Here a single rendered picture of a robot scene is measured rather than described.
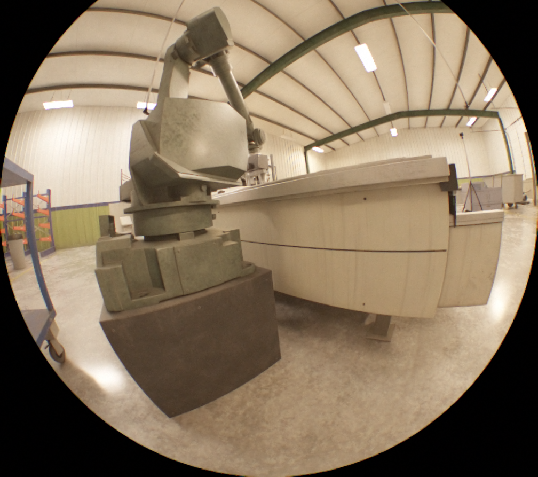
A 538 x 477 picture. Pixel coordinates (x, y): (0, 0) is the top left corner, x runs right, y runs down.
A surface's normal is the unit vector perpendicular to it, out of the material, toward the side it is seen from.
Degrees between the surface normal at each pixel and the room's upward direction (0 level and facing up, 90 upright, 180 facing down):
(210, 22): 147
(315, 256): 90
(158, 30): 169
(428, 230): 90
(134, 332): 90
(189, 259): 90
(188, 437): 0
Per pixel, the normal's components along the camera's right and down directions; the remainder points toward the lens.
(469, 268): -0.69, 0.08
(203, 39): -0.08, 0.86
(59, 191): 0.72, -0.07
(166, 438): -0.10, -1.00
